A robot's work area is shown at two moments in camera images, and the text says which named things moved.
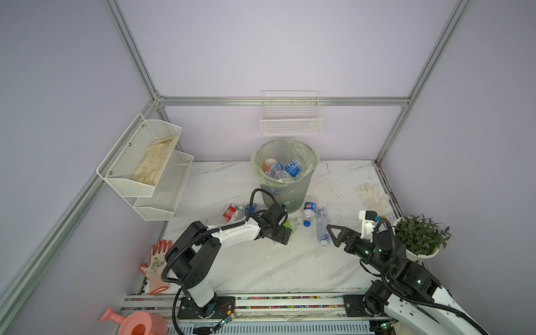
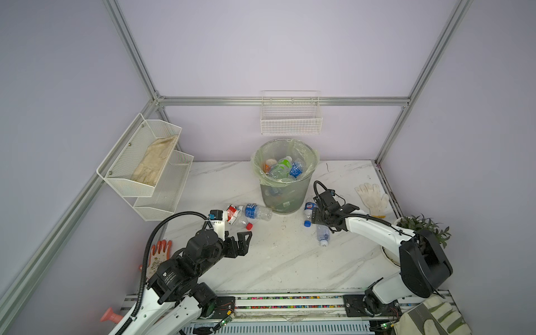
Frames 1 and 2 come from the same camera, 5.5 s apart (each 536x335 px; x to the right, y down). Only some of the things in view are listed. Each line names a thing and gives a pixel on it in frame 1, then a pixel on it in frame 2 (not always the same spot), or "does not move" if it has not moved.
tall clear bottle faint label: x=322 y=225 does not move
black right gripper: x=352 y=236 -> x=315 y=216
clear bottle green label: x=297 y=222 -> x=282 y=169
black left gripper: x=281 y=231 -> x=232 y=251
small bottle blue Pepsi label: x=309 y=212 does not move
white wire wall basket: x=291 y=112 does not move
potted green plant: x=423 y=238 does not move
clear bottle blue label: x=293 y=168 does not move
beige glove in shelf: x=153 y=160 does not move
